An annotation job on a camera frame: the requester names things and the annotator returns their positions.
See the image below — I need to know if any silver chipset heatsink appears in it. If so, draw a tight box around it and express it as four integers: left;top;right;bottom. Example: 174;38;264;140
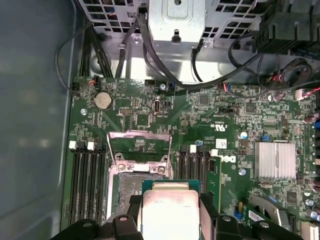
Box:
253;140;298;180

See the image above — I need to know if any black open PC case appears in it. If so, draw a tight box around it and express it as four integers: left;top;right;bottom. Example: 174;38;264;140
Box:
0;0;320;240

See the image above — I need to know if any black RAM slot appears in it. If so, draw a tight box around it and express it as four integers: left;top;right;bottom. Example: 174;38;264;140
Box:
196;146;209;195
68;140;80;226
86;141;98;226
96;144;108;223
187;144;198;181
78;147;89;226
178;144;189;181

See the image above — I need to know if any metal drive cage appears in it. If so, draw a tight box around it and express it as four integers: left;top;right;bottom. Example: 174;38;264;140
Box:
76;0;266;55

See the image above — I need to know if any silver CPU plate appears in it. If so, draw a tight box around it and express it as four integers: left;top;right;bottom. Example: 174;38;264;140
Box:
141;179;202;240

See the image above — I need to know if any black plastic cable bracket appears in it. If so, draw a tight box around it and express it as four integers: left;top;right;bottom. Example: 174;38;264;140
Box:
252;0;320;55

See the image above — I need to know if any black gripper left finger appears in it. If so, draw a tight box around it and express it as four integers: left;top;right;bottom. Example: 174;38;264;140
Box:
49;194;143;240

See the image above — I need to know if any silver coin battery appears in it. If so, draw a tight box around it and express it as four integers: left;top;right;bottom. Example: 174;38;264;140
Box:
94;91;114;111

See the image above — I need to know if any thick black cable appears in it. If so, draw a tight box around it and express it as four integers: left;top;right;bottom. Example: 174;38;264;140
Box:
137;6;266;91

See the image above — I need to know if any short black cable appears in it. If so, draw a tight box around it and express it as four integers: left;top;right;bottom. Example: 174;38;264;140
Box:
191;38;205;83

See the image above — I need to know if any green RAM stick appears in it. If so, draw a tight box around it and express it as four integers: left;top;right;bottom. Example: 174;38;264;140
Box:
206;149;223;213

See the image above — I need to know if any wire locking lever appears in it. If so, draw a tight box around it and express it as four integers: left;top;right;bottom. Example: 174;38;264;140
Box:
166;134;174;166

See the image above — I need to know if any CPU socket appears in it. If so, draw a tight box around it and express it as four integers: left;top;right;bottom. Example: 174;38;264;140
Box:
106;152;176;222

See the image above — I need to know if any black wire bundle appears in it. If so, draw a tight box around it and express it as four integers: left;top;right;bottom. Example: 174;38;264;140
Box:
81;23;115;79

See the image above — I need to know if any black coiled cable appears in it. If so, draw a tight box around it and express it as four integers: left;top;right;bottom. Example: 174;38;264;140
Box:
281;57;315;90

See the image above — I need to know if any thin black wire loop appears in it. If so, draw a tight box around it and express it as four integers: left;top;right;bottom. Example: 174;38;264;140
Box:
54;34;87;96

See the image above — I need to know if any metal socket cover frame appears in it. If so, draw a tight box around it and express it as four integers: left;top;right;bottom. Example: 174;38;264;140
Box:
106;129;174;176

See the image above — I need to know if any green motherboard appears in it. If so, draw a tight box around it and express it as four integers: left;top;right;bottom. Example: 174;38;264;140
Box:
59;74;320;240

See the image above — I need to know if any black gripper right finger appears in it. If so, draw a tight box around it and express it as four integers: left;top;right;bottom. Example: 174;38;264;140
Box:
199;193;304;240

